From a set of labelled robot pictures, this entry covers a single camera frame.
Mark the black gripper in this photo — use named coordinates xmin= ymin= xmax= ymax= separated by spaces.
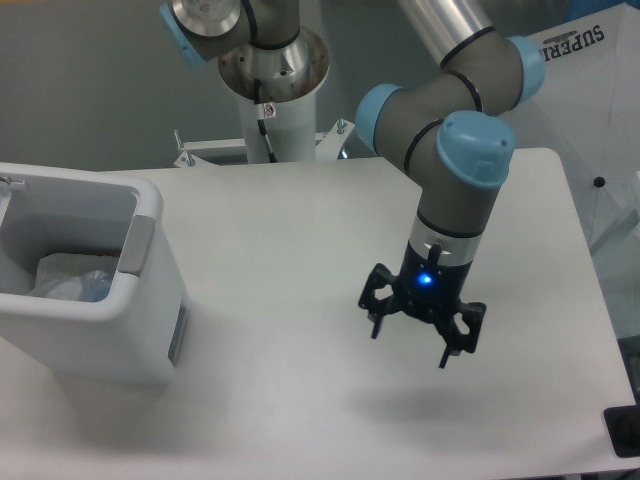
xmin=357 ymin=242 xmax=488 ymax=370

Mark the crushed clear plastic bottle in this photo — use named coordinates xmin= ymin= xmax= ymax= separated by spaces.
xmin=78 ymin=270 xmax=113 ymax=302

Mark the clear plastic wrapper green print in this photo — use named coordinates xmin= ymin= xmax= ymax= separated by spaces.
xmin=28 ymin=254 xmax=100 ymax=301

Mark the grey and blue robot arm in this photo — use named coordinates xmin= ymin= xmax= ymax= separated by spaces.
xmin=160 ymin=1 xmax=545 ymax=356

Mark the white trash can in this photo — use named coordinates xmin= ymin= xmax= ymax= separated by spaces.
xmin=1 ymin=163 xmax=189 ymax=384

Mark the white trash bag liner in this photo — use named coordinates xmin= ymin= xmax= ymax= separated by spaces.
xmin=28 ymin=253 xmax=119 ymax=302

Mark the black device at table edge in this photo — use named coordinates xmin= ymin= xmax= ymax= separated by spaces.
xmin=603 ymin=405 xmax=639 ymax=458

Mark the white umbrella with lettering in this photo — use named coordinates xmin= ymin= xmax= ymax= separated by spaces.
xmin=505 ymin=2 xmax=639 ymax=246

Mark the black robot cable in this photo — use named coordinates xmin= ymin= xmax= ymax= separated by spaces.
xmin=252 ymin=77 xmax=278 ymax=164

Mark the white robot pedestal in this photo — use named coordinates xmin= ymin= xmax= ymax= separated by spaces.
xmin=174 ymin=92 xmax=355 ymax=168

